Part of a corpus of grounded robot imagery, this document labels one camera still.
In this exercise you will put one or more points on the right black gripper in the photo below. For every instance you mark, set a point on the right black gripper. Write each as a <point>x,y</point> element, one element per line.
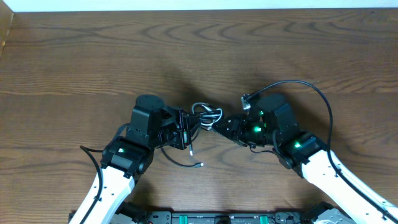
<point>236,130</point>

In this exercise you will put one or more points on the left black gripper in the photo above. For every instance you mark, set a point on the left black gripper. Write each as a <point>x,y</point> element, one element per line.
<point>188,121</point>

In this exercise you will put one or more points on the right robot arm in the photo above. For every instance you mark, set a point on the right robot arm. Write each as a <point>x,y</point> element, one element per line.
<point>270,121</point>

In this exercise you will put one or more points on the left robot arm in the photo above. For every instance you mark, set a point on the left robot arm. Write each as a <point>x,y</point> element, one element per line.
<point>153,125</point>

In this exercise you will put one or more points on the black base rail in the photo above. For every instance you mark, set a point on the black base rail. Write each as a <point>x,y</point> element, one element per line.
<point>321,213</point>

